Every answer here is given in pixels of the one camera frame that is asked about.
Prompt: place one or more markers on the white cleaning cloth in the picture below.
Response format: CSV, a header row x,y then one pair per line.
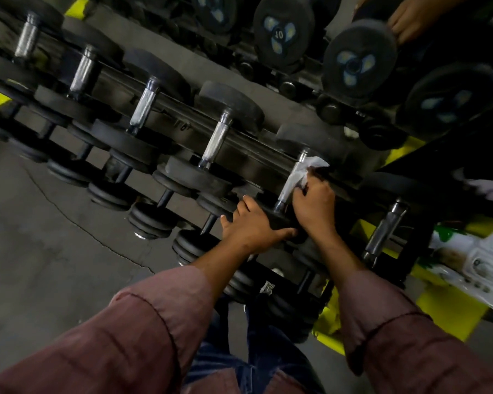
x,y
312,164

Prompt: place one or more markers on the person's right hand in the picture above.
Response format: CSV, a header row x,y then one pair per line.
x,y
316,209

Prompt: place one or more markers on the person's right forearm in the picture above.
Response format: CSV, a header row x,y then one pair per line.
x,y
415,352

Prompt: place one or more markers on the black yellow dumbbell rack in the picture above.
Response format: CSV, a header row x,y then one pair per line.
x,y
452,311

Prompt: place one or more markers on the white green wet wipes packet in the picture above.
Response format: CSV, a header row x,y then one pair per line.
x,y
472,262

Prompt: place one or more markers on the gymnast wall poster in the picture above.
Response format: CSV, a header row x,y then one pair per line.
x,y
476,160

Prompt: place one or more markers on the person's blue jeans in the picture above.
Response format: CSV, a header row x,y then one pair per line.
x,y
267,348

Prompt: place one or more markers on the person's left forearm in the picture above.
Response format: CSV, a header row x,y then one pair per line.
x,y
127,336

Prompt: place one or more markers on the row of ribbed plate dumbbells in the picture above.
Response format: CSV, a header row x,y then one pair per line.
x,y
152,219

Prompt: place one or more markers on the person's left hand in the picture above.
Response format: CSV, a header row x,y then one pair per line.
x,y
254,231

